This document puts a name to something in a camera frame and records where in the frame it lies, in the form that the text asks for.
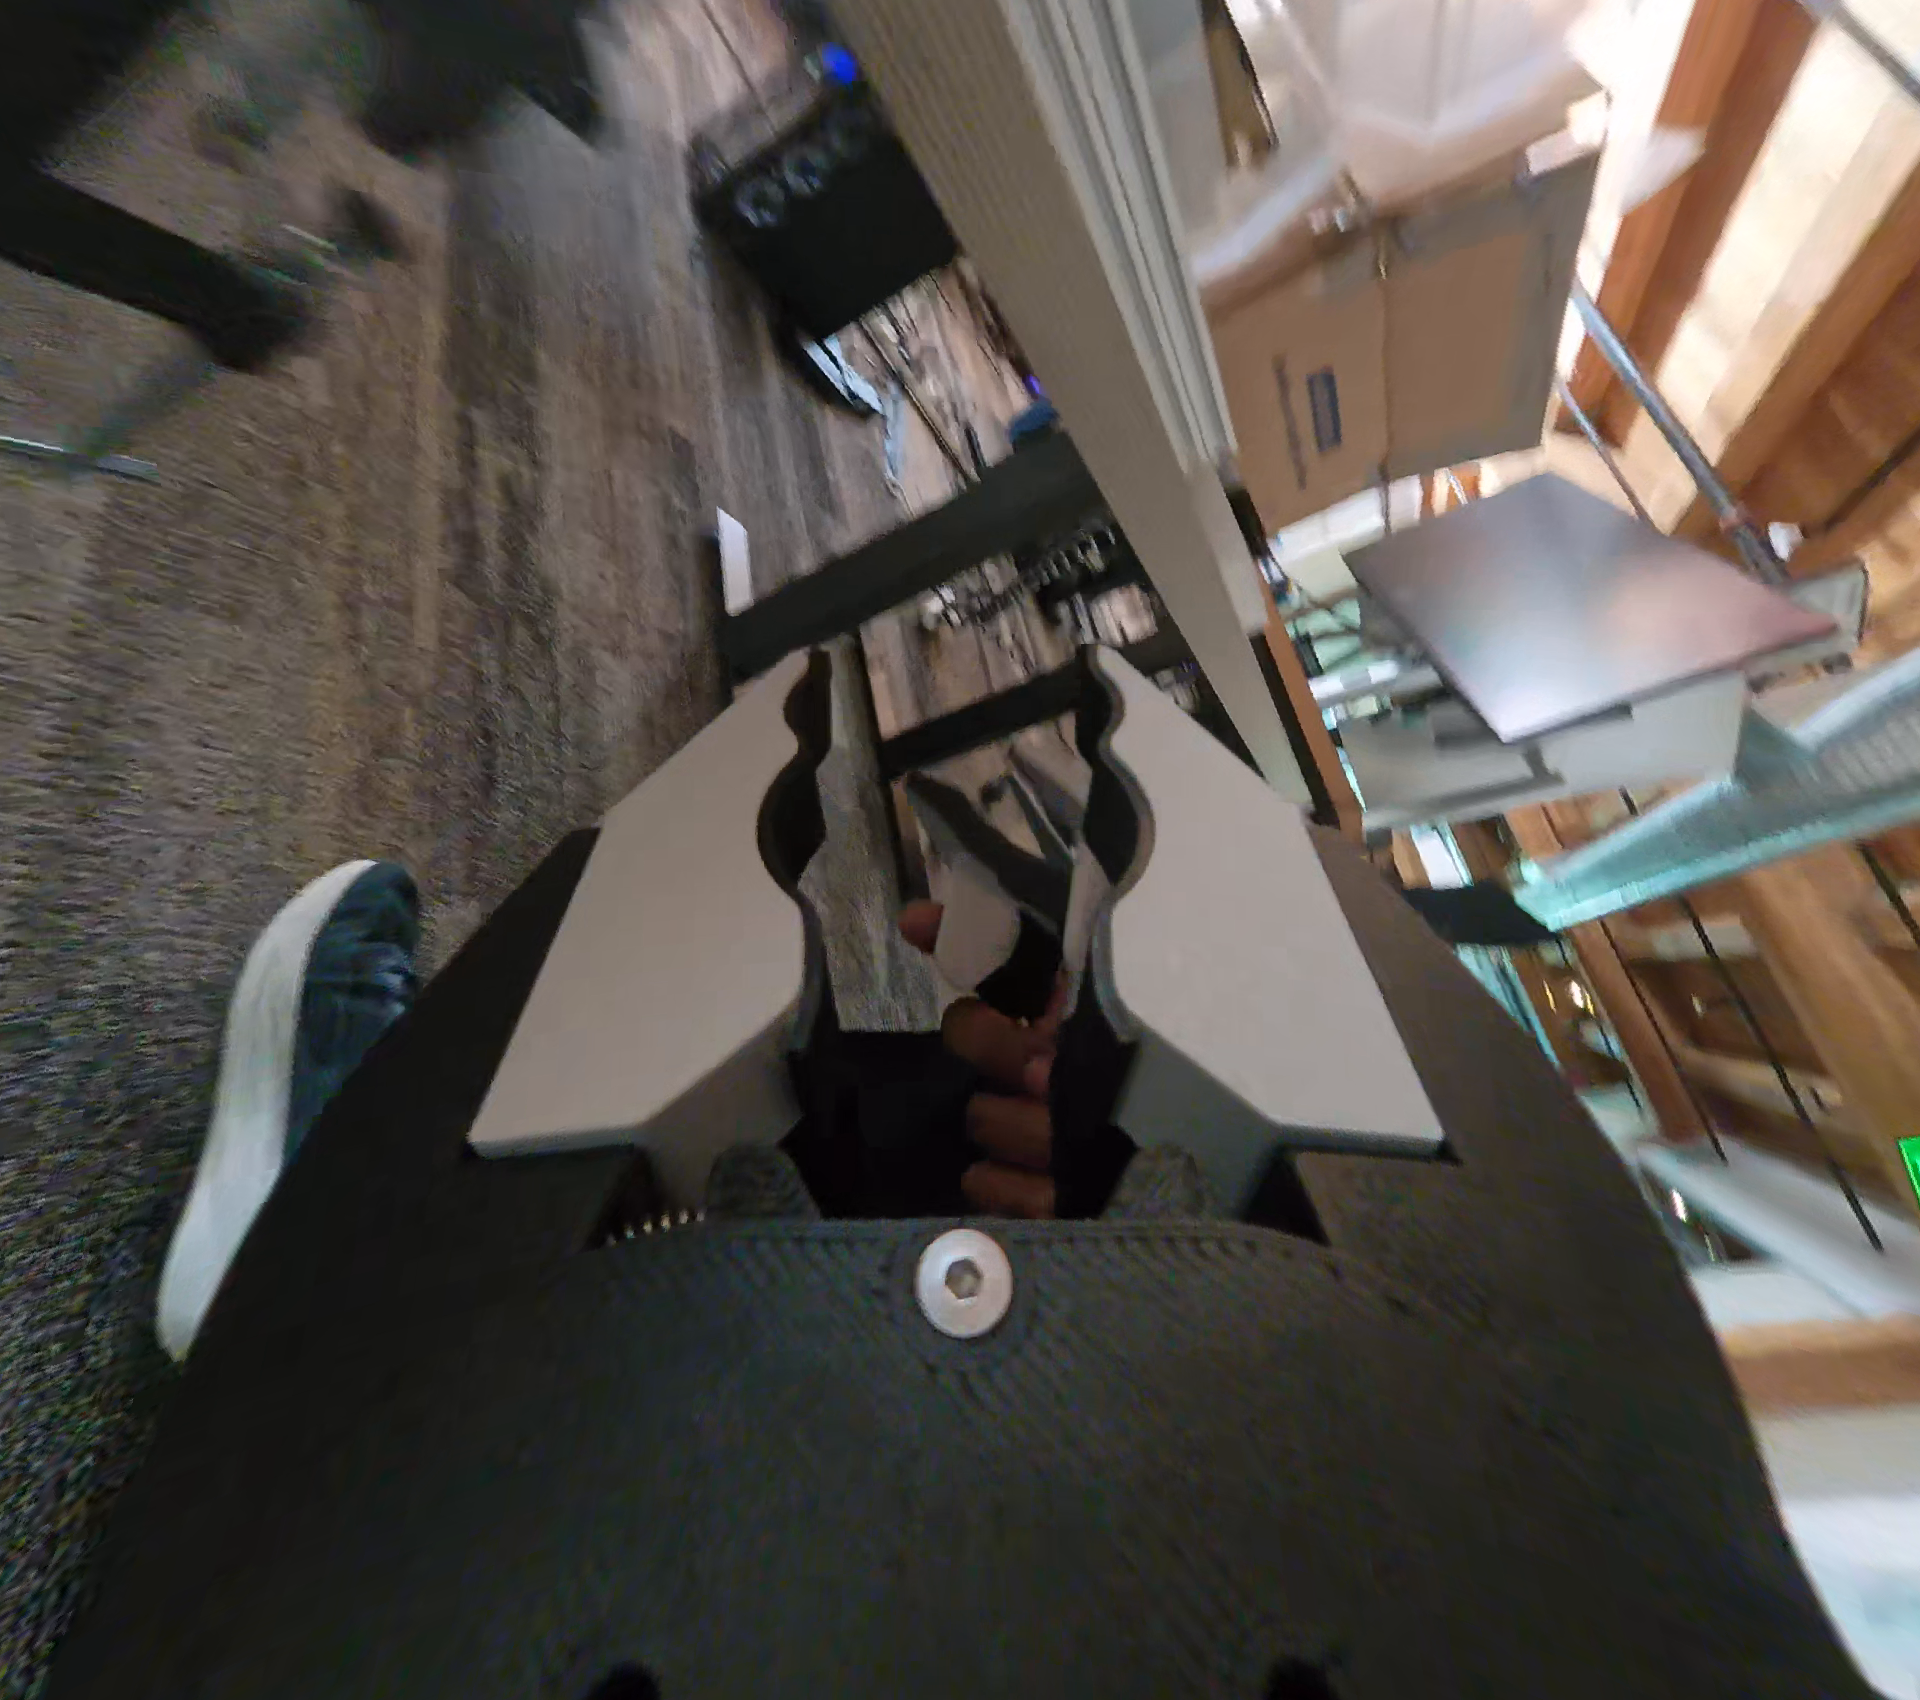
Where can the black desktop computer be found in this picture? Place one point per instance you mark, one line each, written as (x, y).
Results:
(811, 201)

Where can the green exit sign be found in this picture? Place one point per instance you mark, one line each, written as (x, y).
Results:
(1910, 1168)

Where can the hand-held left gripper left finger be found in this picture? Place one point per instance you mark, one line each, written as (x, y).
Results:
(644, 980)

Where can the brown cardboard box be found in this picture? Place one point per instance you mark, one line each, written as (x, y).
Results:
(1424, 380)

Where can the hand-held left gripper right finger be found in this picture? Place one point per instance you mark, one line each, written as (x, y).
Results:
(1274, 980)

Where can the person's right hand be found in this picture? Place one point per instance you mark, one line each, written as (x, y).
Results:
(1005, 1100)

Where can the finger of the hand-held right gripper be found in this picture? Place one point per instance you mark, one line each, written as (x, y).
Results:
(975, 921)

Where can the person's dark sneaker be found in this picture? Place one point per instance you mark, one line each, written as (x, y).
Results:
(284, 1054)

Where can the grey flat display panel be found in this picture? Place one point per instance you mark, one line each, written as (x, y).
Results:
(1575, 605)

